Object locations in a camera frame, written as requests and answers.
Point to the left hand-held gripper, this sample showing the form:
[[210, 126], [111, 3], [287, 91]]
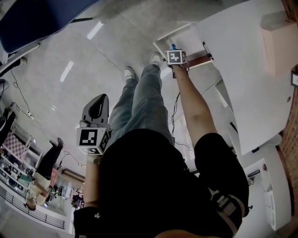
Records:
[[89, 138]]

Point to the person's white shoe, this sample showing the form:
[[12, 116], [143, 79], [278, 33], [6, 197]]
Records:
[[129, 73], [155, 58]]

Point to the brown wooden bench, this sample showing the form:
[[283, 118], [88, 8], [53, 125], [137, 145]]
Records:
[[73, 175]]

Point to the white power strip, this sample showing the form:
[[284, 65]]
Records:
[[28, 114]]

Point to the person's right forearm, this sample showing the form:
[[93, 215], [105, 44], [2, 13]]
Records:
[[193, 104]]

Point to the white side cabinet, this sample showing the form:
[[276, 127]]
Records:
[[267, 193]]

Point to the black metal railing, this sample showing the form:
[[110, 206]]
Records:
[[35, 213]]

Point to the small framed card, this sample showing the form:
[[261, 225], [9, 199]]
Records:
[[295, 79]]

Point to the white storage shelf rack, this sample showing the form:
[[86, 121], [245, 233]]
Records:
[[16, 162]]

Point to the person's left forearm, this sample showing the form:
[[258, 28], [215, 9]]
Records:
[[92, 181]]

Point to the person's left white shoe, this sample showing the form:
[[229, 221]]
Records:
[[129, 73]]

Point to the pale cardboard box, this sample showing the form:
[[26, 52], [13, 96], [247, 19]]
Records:
[[278, 44]]

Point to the blue padded chair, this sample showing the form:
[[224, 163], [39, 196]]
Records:
[[35, 21]]

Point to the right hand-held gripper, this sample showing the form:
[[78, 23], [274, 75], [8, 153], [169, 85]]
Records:
[[174, 57]]

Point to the person's black shirt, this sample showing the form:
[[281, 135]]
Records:
[[151, 186]]

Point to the person's blue jeans legs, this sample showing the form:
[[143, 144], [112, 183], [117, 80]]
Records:
[[142, 104]]

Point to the white under-desk drawer unit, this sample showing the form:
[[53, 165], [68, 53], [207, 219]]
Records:
[[224, 104]]

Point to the small blue item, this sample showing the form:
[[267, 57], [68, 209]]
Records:
[[173, 46]]

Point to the person's right white shoe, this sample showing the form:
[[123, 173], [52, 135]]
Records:
[[155, 58]]

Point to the white drawer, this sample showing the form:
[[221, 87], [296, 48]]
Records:
[[181, 35]]

